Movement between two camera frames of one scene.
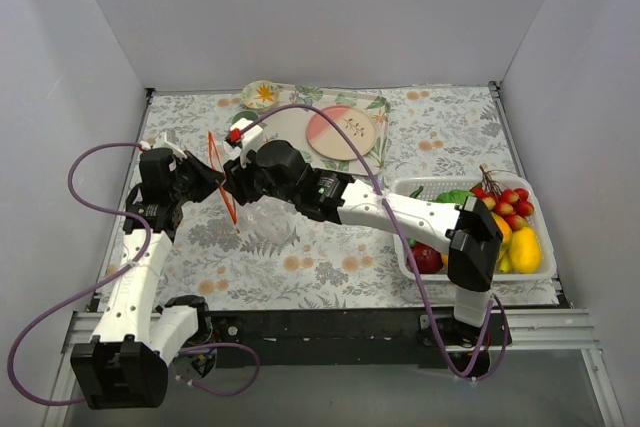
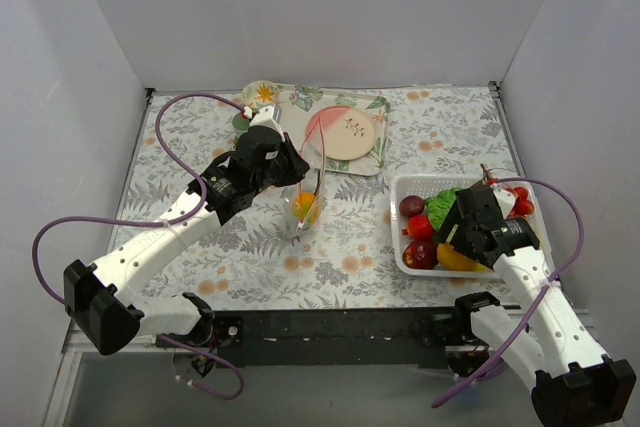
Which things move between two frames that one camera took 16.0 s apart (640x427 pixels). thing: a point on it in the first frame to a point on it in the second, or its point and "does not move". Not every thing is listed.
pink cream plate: x=326 y=139 does not move
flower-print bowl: x=261 y=95 does not move
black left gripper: x=189 y=175 to x=292 y=163
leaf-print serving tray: x=292 y=125 does not move
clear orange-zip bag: x=218 y=154 to x=305 y=202
